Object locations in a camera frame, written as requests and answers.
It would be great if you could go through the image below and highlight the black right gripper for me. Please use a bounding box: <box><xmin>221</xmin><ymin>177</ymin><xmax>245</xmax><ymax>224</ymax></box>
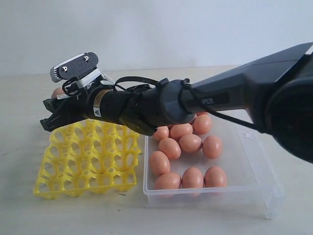
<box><xmin>43</xmin><ymin>87</ymin><xmax>130</xmax><ymax>132</ymax></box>

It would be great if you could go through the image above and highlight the yellow plastic egg tray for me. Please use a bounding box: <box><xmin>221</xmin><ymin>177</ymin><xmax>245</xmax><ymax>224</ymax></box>
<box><xmin>33</xmin><ymin>119</ymin><xmax>141</xmax><ymax>199</ymax></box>

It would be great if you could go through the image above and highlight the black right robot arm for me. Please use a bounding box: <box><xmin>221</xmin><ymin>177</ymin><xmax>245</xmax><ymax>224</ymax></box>
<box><xmin>40</xmin><ymin>43</ymin><xmax>313</xmax><ymax>163</ymax></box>

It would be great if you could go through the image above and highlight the brown egg left column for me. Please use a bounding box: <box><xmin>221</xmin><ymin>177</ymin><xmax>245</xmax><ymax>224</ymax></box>
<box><xmin>153</xmin><ymin>126</ymin><xmax>169</xmax><ymax>141</ymax></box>

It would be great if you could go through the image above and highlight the brown egg second row middle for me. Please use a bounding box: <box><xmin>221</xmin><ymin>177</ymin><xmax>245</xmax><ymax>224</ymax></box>
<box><xmin>170</xmin><ymin>123</ymin><xmax>193</xmax><ymax>141</ymax></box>

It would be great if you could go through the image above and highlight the brown egg centre left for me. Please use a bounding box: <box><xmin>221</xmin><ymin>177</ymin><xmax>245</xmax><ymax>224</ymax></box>
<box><xmin>158</xmin><ymin>138</ymin><xmax>181</xmax><ymax>160</ymax></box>

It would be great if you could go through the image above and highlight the brown egg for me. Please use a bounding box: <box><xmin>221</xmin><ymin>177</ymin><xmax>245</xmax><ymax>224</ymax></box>
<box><xmin>182</xmin><ymin>166</ymin><xmax>204</xmax><ymax>188</ymax></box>
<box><xmin>193</xmin><ymin>114</ymin><xmax>212</xmax><ymax>135</ymax></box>
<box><xmin>158</xmin><ymin>138</ymin><xmax>181</xmax><ymax>160</ymax></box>
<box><xmin>204</xmin><ymin>166</ymin><xmax>227</xmax><ymax>188</ymax></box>
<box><xmin>149</xmin><ymin>151</ymin><xmax>170</xmax><ymax>176</ymax></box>
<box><xmin>154</xmin><ymin>172</ymin><xmax>181</xmax><ymax>189</ymax></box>
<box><xmin>202</xmin><ymin>135</ymin><xmax>223</xmax><ymax>160</ymax></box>
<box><xmin>179</xmin><ymin>134</ymin><xmax>202</xmax><ymax>153</ymax></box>

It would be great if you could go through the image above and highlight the brown egg back right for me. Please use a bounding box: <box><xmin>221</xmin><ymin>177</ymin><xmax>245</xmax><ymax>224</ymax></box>
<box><xmin>193</xmin><ymin>114</ymin><xmax>212</xmax><ymax>135</ymax></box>

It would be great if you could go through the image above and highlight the brown egg right centre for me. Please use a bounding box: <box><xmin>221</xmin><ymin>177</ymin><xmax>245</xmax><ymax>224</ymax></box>
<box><xmin>202</xmin><ymin>135</ymin><xmax>223</xmax><ymax>160</ymax></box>

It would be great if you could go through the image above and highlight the brown egg front middle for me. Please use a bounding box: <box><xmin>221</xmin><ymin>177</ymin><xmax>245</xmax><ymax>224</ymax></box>
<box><xmin>182</xmin><ymin>166</ymin><xmax>204</xmax><ymax>188</ymax></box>

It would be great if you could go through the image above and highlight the brown egg front right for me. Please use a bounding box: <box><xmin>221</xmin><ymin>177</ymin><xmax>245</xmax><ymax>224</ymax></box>
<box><xmin>204</xmin><ymin>166</ymin><xmax>227</xmax><ymax>188</ymax></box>

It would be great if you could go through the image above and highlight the clear plastic container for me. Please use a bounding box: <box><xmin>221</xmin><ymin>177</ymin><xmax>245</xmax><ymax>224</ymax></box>
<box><xmin>143</xmin><ymin>117</ymin><xmax>285</xmax><ymax>219</ymax></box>

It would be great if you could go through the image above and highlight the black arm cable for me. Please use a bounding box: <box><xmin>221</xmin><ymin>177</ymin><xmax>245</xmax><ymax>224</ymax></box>
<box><xmin>62</xmin><ymin>75</ymin><xmax>265</xmax><ymax>134</ymax></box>

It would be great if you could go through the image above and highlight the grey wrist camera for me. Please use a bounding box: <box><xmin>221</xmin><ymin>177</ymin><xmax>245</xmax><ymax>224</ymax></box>
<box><xmin>50</xmin><ymin>52</ymin><xmax>99</xmax><ymax>83</ymax></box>

